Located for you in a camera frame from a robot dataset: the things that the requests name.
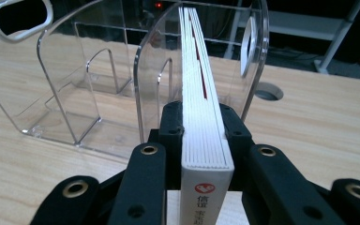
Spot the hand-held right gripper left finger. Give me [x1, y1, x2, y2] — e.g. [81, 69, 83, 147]
[107, 101, 185, 225]

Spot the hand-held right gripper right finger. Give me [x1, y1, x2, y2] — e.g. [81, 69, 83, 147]
[218, 103, 346, 225]

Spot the green leaf picture book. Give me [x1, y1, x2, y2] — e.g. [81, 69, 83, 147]
[177, 7, 235, 225]

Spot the clear acrylic book holder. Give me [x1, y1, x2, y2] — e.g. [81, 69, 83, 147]
[0, 0, 271, 161]

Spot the white metal stand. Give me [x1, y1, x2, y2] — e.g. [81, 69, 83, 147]
[224, 0, 360, 76]

